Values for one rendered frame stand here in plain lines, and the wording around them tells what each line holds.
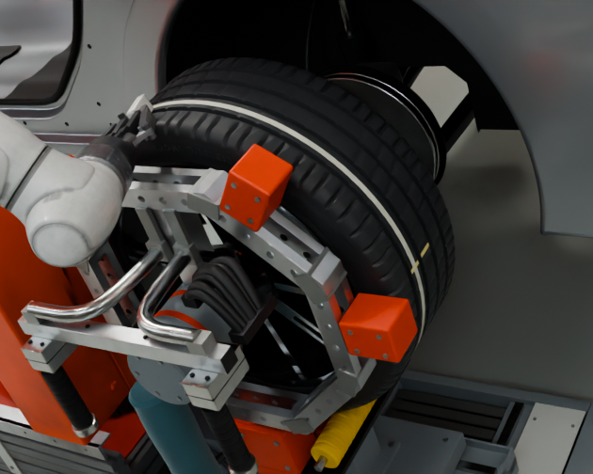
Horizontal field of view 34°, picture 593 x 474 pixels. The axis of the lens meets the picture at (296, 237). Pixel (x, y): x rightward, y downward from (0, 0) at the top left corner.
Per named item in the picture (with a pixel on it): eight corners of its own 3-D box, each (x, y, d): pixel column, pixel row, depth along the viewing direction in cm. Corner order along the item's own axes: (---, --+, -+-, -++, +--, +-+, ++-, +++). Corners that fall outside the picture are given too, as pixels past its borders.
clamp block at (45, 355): (88, 337, 161) (74, 313, 159) (54, 374, 156) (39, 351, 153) (67, 332, 164) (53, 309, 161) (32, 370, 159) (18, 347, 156)
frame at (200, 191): (401, 427, 168) (312, 172, 138) (385, 455, 164) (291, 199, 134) (166, 377, 198) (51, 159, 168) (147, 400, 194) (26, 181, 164)
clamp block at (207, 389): (251, 368, 143) (239, 342, 140) (219, 413, 137) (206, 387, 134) (224, 363, 146) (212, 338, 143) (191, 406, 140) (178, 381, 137)
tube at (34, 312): (176, 257, 158) (152, 206, 152) (105, 338, 146) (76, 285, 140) (99, 248, 168) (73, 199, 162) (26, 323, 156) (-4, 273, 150)
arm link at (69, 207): (143, 181, 133) (60, 128, 130) (111, 241, 120) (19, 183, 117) (105, 234, 139) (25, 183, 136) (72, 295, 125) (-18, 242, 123)
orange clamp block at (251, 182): (281, 203, 148) (295, 165, 141) (255, 234, 143) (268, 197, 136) (243, 180, 149) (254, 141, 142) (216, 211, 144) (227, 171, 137)
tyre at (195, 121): (424, 379, 199) (495, 137, 151) (376, 466, 184) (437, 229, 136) (157, 253, 217) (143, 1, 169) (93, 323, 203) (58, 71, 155)
